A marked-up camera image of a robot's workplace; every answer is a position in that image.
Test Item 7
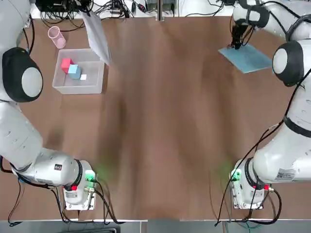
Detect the black electronics box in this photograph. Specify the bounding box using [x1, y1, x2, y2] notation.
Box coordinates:
[36, 0, 89, 14]

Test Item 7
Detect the white plastic bin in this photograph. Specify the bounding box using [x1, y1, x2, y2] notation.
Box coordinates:
[52, 48, 105, 95]

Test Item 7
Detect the aluminium post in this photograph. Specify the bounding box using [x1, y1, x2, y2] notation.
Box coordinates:
[157, 0, 165, 22]

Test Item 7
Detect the white A4 paper sheet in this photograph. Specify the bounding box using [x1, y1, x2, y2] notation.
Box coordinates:
[81, 11, 113, 66]

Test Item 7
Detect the light blue block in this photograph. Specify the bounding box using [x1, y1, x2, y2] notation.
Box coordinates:
[68, 65, 82, 81]

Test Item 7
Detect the red block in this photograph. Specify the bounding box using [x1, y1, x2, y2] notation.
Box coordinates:
[60, 58, 74, 73]

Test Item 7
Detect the pink translucent cup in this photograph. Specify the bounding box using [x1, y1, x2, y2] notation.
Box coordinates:
[48, 26, 67, 49]

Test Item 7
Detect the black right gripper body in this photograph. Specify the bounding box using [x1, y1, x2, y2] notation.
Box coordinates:
[231, 20, 249, 37]

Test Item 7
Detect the thin black cable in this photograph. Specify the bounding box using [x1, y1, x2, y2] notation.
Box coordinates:
[8, 181, 25, 227]

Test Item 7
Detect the blue A4 clipboard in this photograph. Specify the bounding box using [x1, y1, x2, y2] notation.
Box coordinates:
[218, 44, 273, 74]

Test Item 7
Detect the power strip with plugs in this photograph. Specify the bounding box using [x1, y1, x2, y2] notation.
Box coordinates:
[110, 0, 130, 18]

